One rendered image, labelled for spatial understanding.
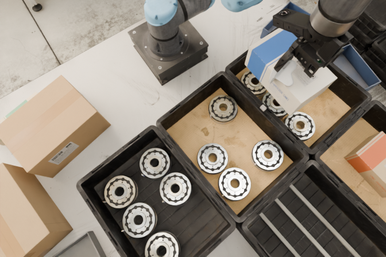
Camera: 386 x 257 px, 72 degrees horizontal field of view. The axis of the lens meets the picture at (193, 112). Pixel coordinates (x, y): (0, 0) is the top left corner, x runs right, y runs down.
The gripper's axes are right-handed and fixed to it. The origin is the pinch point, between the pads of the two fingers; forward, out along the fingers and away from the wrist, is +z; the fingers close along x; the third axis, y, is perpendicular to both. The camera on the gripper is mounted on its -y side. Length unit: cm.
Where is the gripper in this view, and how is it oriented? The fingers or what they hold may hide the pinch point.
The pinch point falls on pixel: (288, 66)
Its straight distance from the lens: 75.9
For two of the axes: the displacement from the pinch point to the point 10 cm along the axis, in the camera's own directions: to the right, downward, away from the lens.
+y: 5.6, 7.7, -3.0
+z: 0.3, 3.4, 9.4
